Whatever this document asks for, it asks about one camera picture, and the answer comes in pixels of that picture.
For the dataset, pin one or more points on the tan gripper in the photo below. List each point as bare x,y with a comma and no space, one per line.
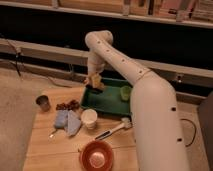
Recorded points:
94,82

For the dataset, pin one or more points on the white dish brush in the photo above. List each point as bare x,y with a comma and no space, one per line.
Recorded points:
125,124

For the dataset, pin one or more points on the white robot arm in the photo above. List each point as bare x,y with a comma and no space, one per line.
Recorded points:
157,128

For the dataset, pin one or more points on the small green cup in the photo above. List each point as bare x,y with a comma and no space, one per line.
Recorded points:
125,92

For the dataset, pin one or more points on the white plastic cup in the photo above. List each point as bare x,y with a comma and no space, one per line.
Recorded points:
89,118

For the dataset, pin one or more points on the small metal cup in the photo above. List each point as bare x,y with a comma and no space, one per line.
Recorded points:
43,102

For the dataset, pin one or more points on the green plastic tray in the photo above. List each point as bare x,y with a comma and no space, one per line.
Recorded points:
109,101

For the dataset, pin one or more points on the blue folded cloth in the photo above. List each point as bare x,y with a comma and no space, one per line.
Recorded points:
67,120

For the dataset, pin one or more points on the wooden board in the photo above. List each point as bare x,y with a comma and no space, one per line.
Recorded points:
61,153

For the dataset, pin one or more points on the metal spoon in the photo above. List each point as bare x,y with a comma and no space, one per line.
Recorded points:
53,133

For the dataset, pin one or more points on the orange bowl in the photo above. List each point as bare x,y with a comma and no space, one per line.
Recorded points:
96,155

